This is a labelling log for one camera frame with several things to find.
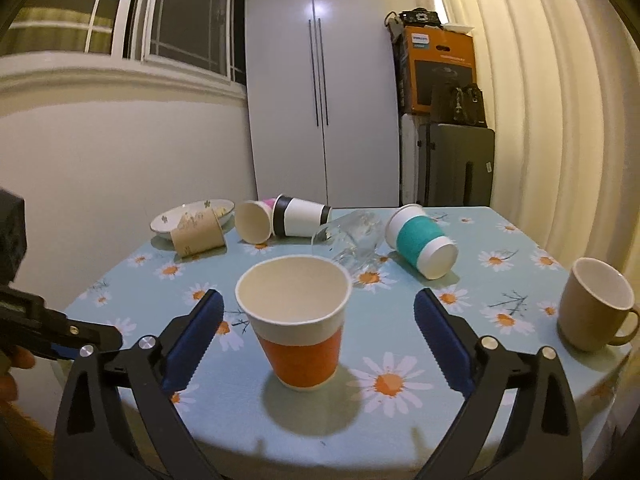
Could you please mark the black bag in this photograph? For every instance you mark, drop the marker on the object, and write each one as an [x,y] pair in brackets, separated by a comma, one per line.
[420,17]

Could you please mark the person's left hand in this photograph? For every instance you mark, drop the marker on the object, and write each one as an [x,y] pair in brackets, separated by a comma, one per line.
[17,360]

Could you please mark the orange cardboard box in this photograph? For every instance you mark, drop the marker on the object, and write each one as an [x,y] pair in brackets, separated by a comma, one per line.
[440,57]

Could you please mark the white wardrobe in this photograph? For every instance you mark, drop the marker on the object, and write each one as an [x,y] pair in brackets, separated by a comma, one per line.
[285,85]

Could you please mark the black and white paper cup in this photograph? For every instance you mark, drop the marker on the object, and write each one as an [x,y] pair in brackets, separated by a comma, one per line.
[302,217]

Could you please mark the brown kraft paper cup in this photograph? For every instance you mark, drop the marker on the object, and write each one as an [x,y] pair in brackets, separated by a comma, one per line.
[197,235]

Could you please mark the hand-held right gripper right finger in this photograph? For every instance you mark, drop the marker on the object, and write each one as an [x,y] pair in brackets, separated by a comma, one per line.
[446,345]

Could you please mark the clear glass cup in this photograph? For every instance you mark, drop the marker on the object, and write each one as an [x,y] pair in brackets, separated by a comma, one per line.
[350,240]

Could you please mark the dark handbag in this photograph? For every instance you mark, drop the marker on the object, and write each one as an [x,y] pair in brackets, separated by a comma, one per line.
[460,105]

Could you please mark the teal paper cup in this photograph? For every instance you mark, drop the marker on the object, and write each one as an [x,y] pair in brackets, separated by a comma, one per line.
[414,240]

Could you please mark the cream curtain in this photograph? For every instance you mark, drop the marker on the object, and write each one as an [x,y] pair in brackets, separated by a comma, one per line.
[550,110]

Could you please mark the white tray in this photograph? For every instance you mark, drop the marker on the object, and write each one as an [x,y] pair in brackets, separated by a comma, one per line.
[457,28]

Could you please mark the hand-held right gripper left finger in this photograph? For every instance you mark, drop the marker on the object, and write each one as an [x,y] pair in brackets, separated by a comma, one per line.
[192,345]

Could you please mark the beige ceramic mug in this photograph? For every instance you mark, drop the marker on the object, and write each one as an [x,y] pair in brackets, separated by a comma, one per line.
[582,315]

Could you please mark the floral white plate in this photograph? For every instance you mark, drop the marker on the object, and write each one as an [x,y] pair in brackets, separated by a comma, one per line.
[167,220]

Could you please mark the grey suitcase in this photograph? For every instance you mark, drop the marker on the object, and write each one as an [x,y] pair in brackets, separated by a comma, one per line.
[450,165]

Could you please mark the orange paper cup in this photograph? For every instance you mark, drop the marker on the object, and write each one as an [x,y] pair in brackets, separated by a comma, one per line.
[302,350]

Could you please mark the white framed window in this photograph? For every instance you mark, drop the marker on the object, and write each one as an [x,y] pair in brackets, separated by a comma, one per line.
[175,10]

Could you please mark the white appliance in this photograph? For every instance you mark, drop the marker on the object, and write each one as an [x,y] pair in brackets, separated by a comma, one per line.
[407,160]

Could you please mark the pink paper cup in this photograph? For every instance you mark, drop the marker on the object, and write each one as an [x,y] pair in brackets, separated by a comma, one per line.
[252,220]

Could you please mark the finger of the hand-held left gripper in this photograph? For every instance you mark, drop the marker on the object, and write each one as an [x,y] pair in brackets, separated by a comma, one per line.
[55,332]

